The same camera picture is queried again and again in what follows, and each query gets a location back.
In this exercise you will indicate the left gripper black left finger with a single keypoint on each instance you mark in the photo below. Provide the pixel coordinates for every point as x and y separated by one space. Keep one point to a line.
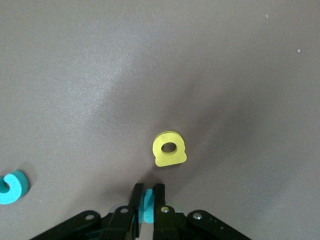
125 225

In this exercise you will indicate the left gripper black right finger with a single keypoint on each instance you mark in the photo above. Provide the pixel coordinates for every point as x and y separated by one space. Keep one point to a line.
163 222

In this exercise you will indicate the teal foam letter l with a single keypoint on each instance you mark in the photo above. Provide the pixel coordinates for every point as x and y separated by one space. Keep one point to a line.
148 207

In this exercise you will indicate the yellow foam letter a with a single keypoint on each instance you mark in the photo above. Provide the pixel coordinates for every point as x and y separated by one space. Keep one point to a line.
170 158

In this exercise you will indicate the teal foam letter c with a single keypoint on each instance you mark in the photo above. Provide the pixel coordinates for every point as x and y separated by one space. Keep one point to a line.
16 185

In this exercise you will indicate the brown table cover sheet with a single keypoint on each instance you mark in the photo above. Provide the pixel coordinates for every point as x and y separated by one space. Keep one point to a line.
75 75

